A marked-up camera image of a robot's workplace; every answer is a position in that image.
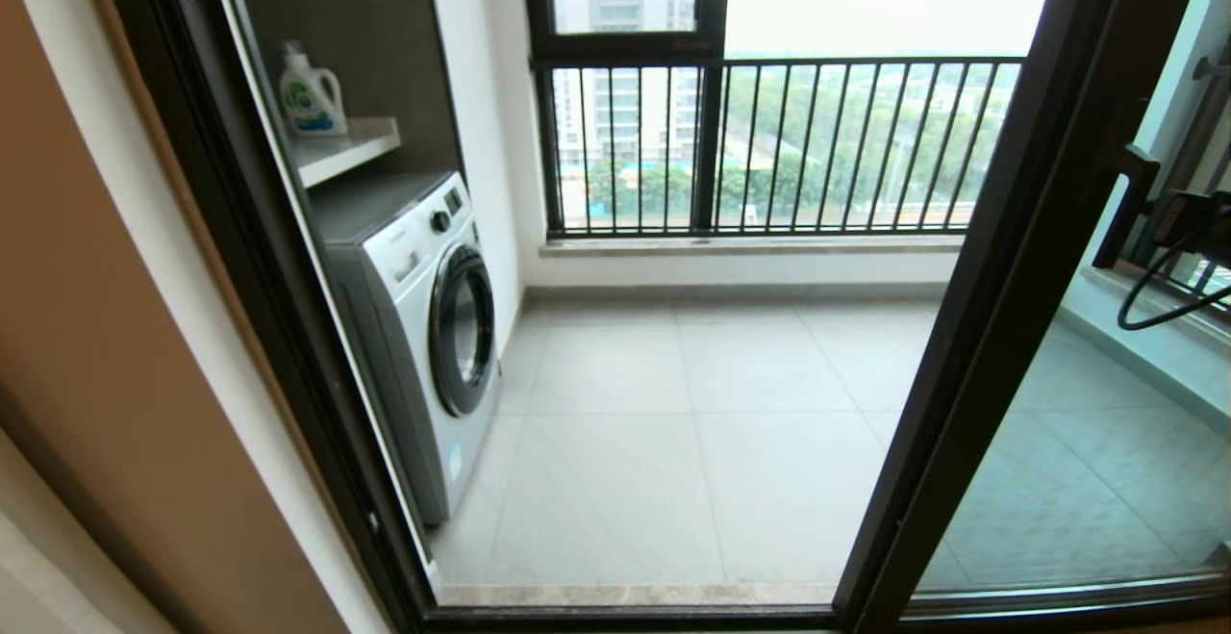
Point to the white detergent bottle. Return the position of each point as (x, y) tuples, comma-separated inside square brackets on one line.
[(311, 100)]

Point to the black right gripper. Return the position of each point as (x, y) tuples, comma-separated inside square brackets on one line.
[(1219, 230)]

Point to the white wall shelf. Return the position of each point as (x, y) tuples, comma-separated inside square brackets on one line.
[(341, 148)]

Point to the round dark washer door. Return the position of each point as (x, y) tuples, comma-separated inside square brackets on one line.
[(464, 331)]

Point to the stone side window sill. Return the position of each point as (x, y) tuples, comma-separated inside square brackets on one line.
[(1154, 299)]

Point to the blue white label sticker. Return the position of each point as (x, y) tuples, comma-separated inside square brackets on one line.
[(454, 464)]

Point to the black side window railing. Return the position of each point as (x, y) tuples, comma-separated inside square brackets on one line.
[(1214, 67)]

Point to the dark washer control knob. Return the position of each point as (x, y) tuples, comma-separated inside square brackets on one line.
[(440, 221)]

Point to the silver front-load washing machine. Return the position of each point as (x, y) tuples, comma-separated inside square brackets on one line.
[(404, 355)]

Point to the black balcony railing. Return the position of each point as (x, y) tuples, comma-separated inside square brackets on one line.
[(866, 62)]

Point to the dark-framed sliding glass door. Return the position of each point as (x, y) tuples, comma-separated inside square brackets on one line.
[(976, 374)]

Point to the dark window frame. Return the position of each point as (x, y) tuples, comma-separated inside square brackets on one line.
[(710, 134)]

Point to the dark framed sliding glass door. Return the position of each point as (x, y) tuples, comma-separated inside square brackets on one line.
[(183, 86)]

